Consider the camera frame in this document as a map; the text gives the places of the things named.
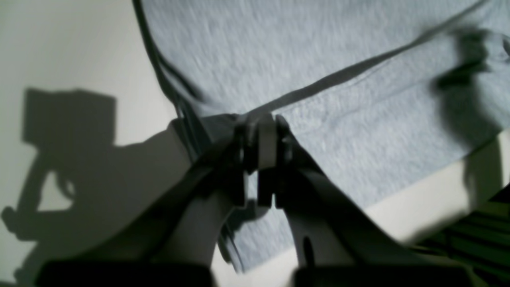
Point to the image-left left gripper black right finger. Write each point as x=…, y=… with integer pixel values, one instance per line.
x=336, y=243

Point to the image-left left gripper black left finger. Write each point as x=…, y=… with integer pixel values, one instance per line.
x=172, y=243

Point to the grey T-shirt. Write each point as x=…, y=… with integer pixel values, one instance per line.
x=382, y=93

